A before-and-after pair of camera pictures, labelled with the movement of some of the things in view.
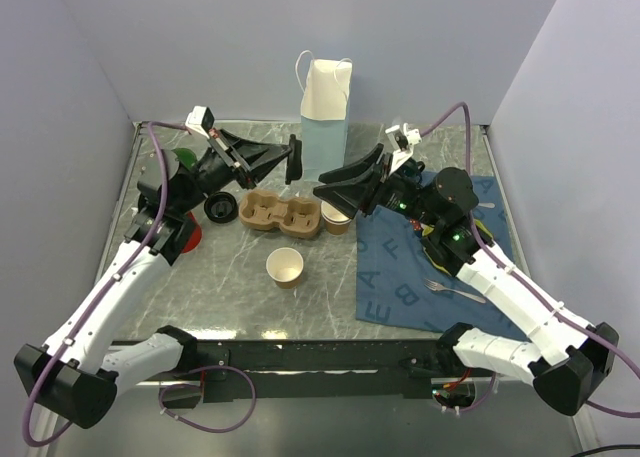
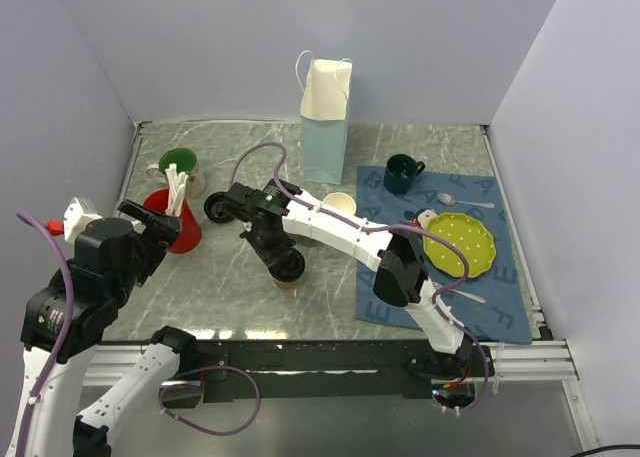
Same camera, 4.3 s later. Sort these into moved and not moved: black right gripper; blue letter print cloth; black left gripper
Moved: black left gripper; black right gripper
Not moved: blue letter print cloth
